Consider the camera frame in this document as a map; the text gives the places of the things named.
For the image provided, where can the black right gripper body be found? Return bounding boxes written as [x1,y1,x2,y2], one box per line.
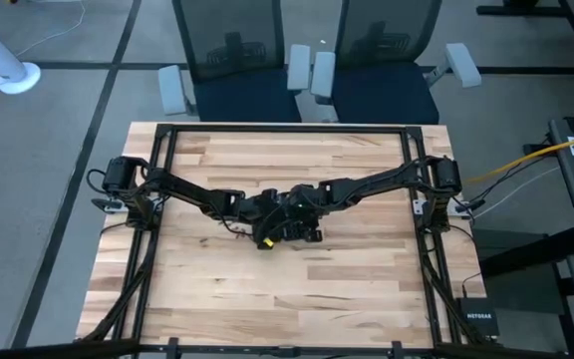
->
[286,182,331,228]

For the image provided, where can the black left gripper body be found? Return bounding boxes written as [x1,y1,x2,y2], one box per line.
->
[239,189,281,238]

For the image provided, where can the black mesh office chair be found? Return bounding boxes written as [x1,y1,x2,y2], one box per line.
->
[310,0,482,126]
[156,0,313,124]

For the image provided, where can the black desk crossbar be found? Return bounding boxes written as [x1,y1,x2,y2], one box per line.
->
[478,226,574,279]

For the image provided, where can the black desk base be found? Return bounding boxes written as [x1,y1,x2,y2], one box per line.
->
[475,0,574,86]

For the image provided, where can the black Netgear network switch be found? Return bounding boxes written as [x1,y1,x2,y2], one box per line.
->
[454,296,501,337]

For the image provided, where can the thin white cable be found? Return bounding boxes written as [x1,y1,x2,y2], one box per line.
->
[475,167,561,218]

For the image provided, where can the yellow cable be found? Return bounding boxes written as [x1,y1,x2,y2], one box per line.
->
[465,130,574,184]

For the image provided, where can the white floor cable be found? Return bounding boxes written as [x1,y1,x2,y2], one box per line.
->
[15,0,88,57]

